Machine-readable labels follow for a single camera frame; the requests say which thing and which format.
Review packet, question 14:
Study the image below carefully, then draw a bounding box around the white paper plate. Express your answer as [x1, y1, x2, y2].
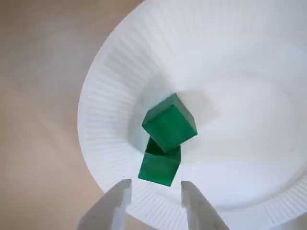
[77, 0, 307, 227]

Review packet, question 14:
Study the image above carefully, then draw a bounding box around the green cube block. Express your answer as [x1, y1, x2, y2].
[141, 92, 199, 154]
[137, 136, 182, 187]

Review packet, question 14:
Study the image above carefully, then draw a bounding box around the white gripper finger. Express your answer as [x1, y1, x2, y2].
[181, 180, 231, 230]
[76, 178, 133, 230]

